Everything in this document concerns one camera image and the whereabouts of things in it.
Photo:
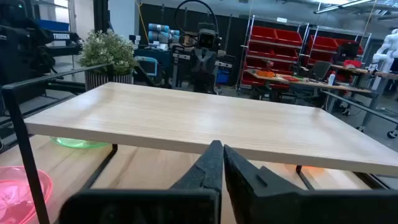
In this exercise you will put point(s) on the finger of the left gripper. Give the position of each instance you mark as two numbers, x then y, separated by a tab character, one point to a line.
201	57
207	57

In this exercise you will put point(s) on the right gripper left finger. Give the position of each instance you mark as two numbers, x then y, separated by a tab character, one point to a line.
174	205

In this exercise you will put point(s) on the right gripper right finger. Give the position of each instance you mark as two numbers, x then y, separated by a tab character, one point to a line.
280	205

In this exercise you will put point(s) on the orange transparent plate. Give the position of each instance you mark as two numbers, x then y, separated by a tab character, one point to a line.
312	168

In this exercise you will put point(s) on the green transparent plate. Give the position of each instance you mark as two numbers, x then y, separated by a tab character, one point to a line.
77	143

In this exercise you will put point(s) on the red transparent plate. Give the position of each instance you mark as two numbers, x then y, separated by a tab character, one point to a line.
15	196

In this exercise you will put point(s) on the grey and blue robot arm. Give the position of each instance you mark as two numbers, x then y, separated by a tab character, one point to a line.
158	32

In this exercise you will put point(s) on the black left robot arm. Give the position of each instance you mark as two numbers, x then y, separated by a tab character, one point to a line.
203	84

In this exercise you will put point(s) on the orange object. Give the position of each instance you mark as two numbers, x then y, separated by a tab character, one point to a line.
265	74

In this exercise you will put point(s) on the metal rack with red bins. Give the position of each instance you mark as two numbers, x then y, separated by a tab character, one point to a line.
273	46
323	46

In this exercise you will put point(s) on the potted plant in striped pot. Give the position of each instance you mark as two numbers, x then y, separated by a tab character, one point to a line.
107	53

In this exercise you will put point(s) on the long wooden workbench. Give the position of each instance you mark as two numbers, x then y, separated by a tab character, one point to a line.
314	83

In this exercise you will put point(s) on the white bottle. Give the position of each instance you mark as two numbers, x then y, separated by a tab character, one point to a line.
331	78

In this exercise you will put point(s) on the black monitor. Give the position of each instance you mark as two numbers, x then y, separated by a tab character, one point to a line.
348	51

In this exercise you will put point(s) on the ceiling light strip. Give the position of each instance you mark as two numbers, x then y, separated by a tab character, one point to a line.
342	5

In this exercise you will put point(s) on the white humanoid robot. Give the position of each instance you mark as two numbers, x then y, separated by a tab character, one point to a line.
390	46

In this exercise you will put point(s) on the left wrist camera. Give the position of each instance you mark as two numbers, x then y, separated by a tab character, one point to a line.
206	39

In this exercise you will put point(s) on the wooden shelf with black frame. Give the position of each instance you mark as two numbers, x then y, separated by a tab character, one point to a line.
199	118

